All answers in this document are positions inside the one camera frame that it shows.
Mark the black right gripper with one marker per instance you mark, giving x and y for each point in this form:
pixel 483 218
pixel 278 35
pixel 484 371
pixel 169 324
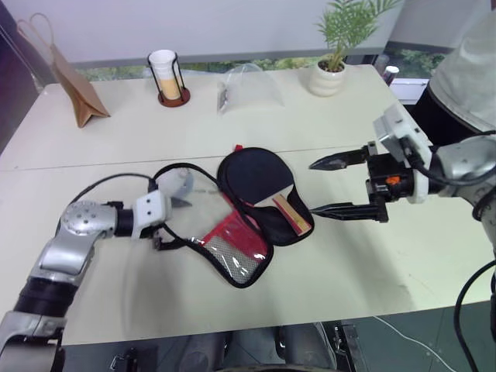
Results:
pixel 381 176

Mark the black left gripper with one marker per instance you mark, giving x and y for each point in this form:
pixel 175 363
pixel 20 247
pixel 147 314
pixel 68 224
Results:
pixel 157 238

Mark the black red paddle case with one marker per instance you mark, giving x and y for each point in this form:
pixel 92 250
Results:
pixel 232 248

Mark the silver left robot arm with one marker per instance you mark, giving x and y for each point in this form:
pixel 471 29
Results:
pixel 77 221

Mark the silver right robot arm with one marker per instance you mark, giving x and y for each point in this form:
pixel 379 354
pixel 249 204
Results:
pixel 465 166

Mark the black table tennis paddle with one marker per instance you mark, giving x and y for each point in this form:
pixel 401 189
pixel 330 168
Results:
pixel 255 174

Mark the green plant in white pot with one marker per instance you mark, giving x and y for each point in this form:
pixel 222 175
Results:
pixel 325 82

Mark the clear plastic bag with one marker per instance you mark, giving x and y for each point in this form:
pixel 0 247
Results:
pixel 252 93

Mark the stack of white paper cups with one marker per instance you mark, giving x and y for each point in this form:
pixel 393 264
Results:
pixel 164 71

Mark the brown paper bag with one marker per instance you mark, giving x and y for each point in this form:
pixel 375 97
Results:
pixel 77 93

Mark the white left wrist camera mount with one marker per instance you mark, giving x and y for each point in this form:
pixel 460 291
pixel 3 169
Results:
pixel 149 210

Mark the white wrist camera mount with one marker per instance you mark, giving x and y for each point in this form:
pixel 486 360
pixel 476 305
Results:
pixel 149 210
pixel 395 128

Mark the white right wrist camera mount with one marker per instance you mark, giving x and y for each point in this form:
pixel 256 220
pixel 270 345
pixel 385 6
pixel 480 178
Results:
pixel 395 128

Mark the black metal bracket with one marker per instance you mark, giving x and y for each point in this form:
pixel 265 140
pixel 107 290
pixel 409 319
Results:
pixel 124 360
pixel 347 341

